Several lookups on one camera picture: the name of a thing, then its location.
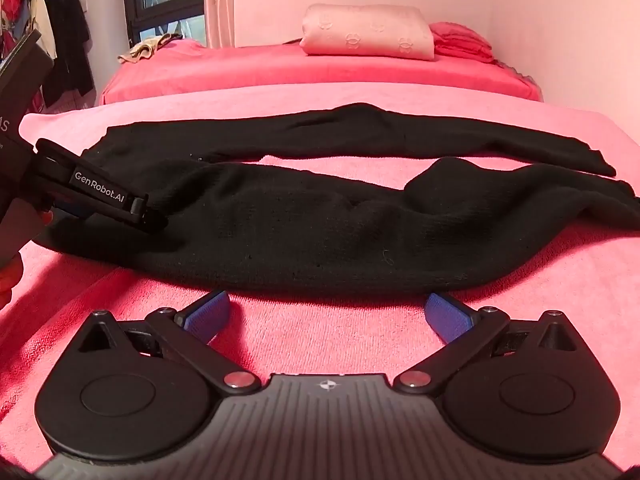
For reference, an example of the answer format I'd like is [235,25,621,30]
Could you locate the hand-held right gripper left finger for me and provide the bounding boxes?
[72,290,262,395]

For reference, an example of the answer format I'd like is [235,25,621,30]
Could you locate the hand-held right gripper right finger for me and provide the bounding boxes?
[392,292,583,395]

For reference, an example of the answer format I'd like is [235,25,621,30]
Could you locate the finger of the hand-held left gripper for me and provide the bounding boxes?
[34,138,169,234]

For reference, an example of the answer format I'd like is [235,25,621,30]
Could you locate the black pants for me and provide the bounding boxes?
[34,102,640,295]

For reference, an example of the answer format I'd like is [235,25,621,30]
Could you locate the person's left hand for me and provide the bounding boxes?
[0,251,25,312]

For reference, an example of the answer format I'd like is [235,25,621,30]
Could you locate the hanging black garment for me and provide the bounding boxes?
[41,0,96,107]

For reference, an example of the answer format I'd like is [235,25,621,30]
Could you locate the hanging white garment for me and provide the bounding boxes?
[26,0,57,59]

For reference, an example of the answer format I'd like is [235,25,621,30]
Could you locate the hanging red garment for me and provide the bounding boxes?
[0,0,32,48]

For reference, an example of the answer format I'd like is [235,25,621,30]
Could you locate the terry bed blanket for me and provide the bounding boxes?
[0,82,640,473]

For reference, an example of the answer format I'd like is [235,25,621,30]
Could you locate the beige crumpled cloth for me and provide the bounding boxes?
[117,33,184,65]

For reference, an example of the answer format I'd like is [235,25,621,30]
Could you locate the pink curtain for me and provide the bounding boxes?
[202,0,236,49]

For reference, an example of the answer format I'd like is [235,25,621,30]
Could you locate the bed with red cover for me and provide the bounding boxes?
[97,39,545,107]

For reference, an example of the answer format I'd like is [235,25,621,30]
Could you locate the red folded cloth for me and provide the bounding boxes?
[429,21,497,66]

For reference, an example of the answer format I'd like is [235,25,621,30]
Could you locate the pink embossed pillow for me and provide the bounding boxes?
[301,4,435,62]

